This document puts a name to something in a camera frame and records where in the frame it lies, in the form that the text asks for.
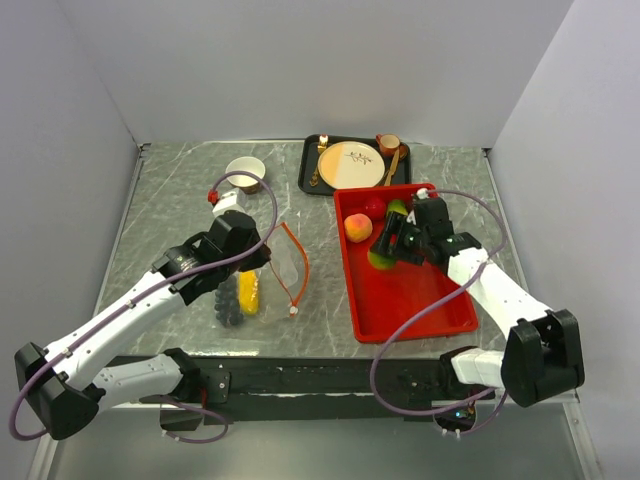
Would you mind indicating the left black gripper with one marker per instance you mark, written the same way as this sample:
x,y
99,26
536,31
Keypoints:
x,y
257,260

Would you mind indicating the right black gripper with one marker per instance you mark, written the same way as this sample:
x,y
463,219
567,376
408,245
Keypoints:
x,y
393,224

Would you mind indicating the green yellow orange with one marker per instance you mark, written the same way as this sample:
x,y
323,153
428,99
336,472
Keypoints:
x,y
380,262

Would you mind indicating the peach fruit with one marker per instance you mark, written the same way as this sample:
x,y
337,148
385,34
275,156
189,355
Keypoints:
x,y
357,227

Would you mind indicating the clear zip top bag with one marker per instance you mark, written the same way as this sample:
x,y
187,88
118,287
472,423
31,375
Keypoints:
x,y
283,280

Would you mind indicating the dark grape bunch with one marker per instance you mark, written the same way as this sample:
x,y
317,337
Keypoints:
x,y
226,304

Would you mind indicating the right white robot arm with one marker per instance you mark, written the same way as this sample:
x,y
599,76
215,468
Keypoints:
x,y
543,353

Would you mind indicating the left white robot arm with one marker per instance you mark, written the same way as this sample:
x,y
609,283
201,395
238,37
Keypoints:
x,y
70,381

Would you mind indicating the red wrinkled fruit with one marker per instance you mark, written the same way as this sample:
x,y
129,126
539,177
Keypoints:
x,y
375,209

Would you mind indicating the green orange mango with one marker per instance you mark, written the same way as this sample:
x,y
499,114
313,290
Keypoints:
x,y
398,206

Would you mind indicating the white brown bowl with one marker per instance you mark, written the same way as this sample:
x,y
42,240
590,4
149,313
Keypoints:
x,y
250,171

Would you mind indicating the red plastic bin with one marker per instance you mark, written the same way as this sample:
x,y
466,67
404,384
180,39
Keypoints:
x,y
382,300

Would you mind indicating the black serving tray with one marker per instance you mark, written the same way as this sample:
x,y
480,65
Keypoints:
x,y
403,174

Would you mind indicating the orange white plate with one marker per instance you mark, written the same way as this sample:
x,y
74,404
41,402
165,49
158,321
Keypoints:
x,y
349,164

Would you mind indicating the gold spoon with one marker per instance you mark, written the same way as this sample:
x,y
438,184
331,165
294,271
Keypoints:
x,y
403,151

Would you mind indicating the small brown cup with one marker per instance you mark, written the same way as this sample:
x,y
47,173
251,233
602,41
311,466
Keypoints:
x,y
388,144

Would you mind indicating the gold fork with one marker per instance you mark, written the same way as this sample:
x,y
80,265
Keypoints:
x,y
321,148

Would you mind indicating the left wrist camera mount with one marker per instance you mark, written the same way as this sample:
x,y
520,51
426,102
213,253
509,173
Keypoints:
x,y
233,200

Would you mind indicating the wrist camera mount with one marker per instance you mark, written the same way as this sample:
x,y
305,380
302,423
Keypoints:
x,y
233,200
422,193

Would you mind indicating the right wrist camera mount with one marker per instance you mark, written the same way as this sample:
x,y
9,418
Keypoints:
x,y
422,193

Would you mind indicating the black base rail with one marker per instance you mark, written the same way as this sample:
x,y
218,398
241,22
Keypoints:
x,y
262,389

